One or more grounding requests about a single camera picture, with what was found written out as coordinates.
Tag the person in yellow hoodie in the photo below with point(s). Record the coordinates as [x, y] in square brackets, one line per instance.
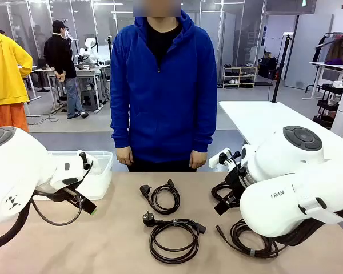
[5, 71]

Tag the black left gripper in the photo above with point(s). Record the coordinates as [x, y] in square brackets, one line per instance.
[57, 195]

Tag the person in blue hoodie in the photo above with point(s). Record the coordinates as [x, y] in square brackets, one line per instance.
[165, 100]

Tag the clear plastic storage box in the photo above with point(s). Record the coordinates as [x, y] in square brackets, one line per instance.
[103, 185]

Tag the black bags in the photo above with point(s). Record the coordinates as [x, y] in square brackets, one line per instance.
[267, 68]

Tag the wooden shoe rack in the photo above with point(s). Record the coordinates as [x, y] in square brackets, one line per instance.
[240, 77]

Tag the person's left forearm blue sleeve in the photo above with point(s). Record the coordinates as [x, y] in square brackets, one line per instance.
[204, 125]

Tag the white desk with purple cloth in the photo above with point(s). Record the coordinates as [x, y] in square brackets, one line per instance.
[331, 66]

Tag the black tripod stand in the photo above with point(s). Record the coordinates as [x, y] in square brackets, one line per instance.
[280, 74]

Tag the white side table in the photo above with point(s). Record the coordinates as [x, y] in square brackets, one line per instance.
[260, 120]

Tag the grey plastic stool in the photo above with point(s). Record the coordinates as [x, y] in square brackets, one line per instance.
[89, 100]

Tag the person's right hand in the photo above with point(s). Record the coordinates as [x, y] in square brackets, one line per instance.
[125, 156]

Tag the person's right forearm blue sleeve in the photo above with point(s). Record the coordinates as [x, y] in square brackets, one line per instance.
[120, 122]

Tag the white background desk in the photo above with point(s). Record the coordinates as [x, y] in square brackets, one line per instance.
[85, 71]

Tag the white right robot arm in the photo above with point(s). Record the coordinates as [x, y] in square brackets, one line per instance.
[274, 205]

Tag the clothes rack with coats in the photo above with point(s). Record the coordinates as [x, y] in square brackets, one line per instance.
[335, 48]

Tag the person in black jacket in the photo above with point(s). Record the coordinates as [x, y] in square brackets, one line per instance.
[58, 57]

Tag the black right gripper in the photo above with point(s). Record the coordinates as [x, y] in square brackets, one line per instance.
[235, 182]

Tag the black utility cart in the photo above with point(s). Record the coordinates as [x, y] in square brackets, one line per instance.
[328, 88]

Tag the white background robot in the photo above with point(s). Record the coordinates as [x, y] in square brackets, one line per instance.
[90, 48]

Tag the person's left hand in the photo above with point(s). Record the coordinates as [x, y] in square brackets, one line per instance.
[198, 160]

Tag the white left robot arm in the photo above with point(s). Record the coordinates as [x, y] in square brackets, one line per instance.
[17, 171]

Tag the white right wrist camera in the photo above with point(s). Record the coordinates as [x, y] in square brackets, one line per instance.
[213, 162]

